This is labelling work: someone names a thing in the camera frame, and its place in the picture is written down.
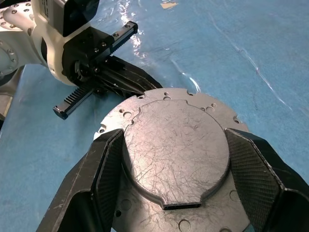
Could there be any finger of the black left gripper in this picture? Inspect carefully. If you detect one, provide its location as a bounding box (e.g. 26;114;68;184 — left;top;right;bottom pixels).
106;55;163;94
95;66;147;99

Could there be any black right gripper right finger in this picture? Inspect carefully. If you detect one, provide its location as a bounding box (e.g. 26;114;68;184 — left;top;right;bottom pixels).
224;127;309;232

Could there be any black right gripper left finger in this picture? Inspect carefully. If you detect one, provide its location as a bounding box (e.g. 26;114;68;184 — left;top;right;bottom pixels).
36;128;125;232

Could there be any round motor cover circuit board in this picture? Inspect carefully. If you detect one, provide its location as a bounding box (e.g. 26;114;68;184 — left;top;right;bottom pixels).
93;87;252;232

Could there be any small tan tape scrap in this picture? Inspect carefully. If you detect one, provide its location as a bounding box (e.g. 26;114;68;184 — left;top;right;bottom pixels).
160;1;179;10

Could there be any blue plastic table sheet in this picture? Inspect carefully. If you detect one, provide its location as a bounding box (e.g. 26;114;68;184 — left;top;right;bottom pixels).
0;0;309;232

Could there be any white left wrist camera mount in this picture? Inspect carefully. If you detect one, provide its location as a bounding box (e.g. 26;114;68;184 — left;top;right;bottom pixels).
28;0;101;87

